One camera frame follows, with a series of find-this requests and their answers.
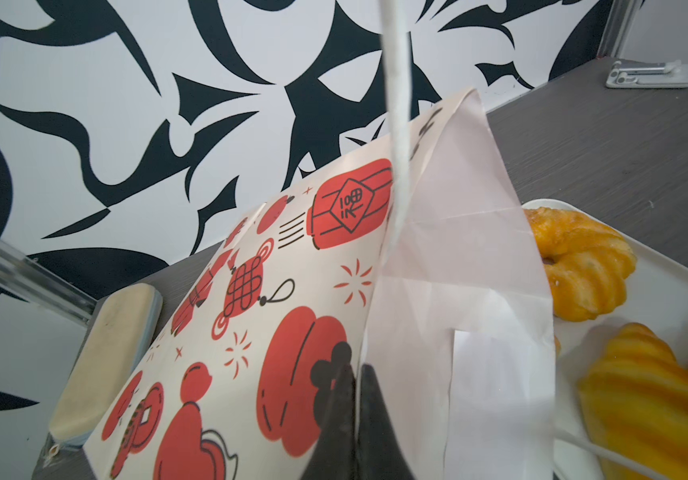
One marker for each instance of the white plastic tray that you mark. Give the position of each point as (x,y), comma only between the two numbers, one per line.
(657,297)

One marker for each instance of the fake ring donut bread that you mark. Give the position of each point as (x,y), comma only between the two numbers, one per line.
(586,262)

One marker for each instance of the small white remote device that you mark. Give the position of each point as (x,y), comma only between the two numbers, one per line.
(640,75)

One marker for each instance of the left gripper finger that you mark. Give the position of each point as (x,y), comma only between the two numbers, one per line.
(398,91)

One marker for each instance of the beige glasses case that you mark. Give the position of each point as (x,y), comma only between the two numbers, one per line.
(100,385)

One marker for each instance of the red white paper bag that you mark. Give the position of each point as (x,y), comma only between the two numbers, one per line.
(340,333)

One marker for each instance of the yellow fake croissant bread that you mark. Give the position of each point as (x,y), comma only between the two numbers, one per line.
(634,401)

